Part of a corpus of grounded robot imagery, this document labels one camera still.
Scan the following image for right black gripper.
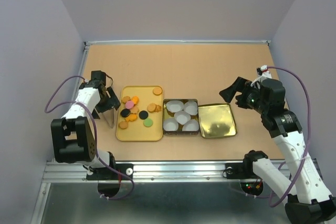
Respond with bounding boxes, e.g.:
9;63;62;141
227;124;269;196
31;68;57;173
218;76;269;114

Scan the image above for metal tongs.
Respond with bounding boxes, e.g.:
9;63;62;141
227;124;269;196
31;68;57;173
99;109;114;129

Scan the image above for orange fish cookie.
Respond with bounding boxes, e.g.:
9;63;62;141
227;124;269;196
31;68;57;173
125;114;138;122

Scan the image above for round tan cookie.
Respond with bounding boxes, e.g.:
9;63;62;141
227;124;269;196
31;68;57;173
147;103;156;113
153;87;163;95

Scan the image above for green round cookie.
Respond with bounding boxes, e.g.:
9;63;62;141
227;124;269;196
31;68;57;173
143;118;153;127

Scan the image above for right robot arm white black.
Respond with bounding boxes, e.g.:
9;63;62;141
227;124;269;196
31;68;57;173
219;77;335;223

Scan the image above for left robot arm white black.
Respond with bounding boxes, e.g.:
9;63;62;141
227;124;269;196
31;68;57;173
50;70;121;179

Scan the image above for tan cookie top left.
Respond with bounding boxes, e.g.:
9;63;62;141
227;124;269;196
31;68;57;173
122;96;131;103

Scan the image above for black round cookie left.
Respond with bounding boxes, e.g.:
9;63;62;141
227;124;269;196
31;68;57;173
120;109;131;118

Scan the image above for black round cookie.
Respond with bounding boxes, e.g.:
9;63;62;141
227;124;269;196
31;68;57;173
139;110;149;120
120;109;131;118

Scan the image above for pink round cookie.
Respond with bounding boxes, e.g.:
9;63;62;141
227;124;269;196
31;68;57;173
125;100;134;110

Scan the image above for orange flower cookie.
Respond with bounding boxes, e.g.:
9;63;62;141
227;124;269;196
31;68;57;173
131;96;139;104

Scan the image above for tan cookie bottom left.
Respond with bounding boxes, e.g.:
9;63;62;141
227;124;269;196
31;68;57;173
119;121;128;129

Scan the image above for gold tin lid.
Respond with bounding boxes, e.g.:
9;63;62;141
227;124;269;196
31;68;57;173
198;103;237;139

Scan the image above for gold rectangular tray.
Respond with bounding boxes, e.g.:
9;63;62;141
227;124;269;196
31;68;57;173
116;85;163;142

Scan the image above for black round cookie right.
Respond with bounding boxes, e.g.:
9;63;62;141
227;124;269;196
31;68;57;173
139;110;149;120

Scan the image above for white paper cup top right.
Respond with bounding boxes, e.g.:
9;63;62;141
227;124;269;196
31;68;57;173
184;101;198;116

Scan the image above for white paper cup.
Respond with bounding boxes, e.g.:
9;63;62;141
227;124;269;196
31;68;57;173
182;119;199;132
174;110;191;125
184;101;198;116
166;100;184;113
163;118;179;132

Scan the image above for white paper cup bottom right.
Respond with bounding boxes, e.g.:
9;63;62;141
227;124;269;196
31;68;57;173
182;119;199;132

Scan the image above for white paper cup centre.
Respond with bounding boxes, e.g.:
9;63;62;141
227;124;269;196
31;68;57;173
174;110;191;125

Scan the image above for square cookie tin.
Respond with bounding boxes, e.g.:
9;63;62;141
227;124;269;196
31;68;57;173
162;99;200;136

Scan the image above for white paper cup top left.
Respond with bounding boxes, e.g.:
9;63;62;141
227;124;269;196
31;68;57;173
166;100;184;113

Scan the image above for white paper cup bottom left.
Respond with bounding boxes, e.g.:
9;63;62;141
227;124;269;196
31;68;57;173
163;118;179;132

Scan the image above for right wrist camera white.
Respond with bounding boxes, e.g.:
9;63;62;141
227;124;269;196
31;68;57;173
250;65;272;89

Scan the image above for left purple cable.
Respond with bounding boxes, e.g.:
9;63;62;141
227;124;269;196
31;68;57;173
44;76;135;200

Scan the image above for purple cable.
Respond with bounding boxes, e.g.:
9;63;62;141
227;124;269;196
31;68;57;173
245;66;311;207
44;76;135;200

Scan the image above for aluminium rail frame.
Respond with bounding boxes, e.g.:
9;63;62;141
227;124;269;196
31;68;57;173
30;39;336;224

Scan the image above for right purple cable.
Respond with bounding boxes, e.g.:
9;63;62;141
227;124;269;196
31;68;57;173
245;66;311;207

